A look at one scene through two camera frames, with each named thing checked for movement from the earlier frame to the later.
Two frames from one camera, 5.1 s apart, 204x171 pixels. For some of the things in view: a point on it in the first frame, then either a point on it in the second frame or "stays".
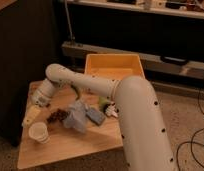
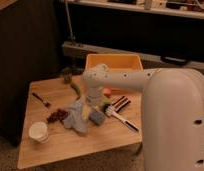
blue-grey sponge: (95, 116) stays
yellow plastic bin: (114, 66) stays
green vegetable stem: (77, 96) stays
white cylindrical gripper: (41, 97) → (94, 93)
